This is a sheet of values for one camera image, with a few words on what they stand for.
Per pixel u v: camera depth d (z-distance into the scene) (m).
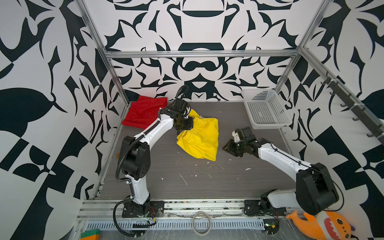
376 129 0.50
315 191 0.42
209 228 0.69
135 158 0.48
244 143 0.68
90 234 0.67
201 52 0.92
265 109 1.15
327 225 0.64
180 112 0.70
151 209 0.73
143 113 1.08
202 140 0.89
